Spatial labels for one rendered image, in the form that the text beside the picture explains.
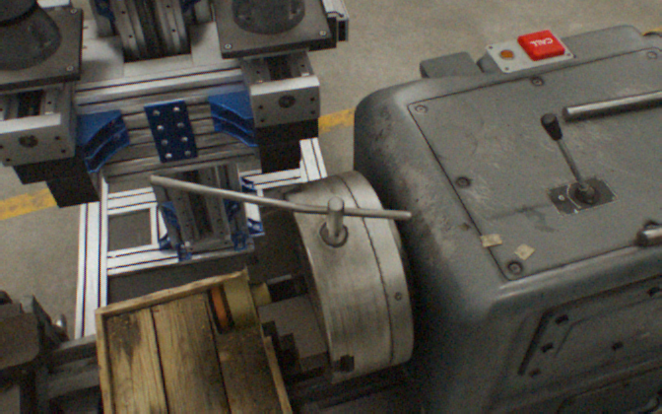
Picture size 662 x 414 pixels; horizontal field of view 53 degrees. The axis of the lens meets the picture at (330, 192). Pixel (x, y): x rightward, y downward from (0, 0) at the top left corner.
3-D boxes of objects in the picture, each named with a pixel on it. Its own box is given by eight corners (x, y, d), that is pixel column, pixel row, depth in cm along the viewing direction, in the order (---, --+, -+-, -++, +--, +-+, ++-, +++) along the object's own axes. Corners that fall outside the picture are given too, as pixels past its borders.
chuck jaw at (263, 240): (314, 256, 107) (299, 186, 104) (321, 267, 103) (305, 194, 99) (247, 274, 105) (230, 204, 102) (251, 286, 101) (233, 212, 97)
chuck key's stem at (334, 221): (341, 236, 96) (345, 196, 86) (341, 249, 95) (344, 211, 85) (326, 235, 96) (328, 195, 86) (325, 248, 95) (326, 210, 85)
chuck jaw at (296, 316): (326, 285, 102) (351, 350, 94) (327, 305, 106) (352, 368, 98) (256, 305, 100) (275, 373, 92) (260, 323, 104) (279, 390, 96)
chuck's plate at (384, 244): (342, 226, 129) (353, 131, 102) (398, 383, 114) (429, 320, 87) (324, 231, 128) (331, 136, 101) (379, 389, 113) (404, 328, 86)
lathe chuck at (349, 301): (324, 231, 128) (331, 136, 101) (379, 389, 113) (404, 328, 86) (279, 242, 126) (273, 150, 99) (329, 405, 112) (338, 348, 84)
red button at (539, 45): (546, 37, 118) (549, 28, 117) (563, 58, 114) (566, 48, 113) (515, 44, 117) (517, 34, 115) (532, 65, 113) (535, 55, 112)
